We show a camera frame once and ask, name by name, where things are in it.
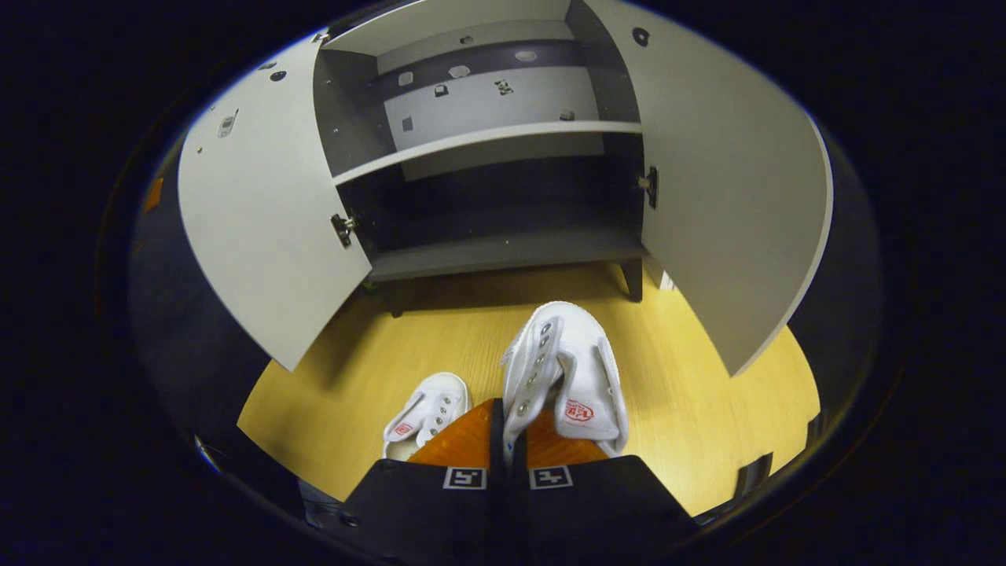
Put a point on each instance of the white cabinet door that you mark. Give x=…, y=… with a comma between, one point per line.
x=267, y=220
x=731, y=196

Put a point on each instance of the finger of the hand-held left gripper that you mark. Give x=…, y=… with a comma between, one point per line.
x=154, y=195

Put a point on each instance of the white canvas shoe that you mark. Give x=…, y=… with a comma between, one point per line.
x=578, y=338
x=432, y=393

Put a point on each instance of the white shoe cabinet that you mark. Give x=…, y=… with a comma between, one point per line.
x=503, y=248

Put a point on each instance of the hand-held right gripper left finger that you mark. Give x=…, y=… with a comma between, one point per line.
x=497, y=440

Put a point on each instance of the black backdrop cloth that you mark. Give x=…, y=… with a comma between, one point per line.
x=853, y=299
x=181, y=330

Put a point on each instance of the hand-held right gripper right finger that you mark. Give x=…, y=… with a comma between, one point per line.
x=597, y=503

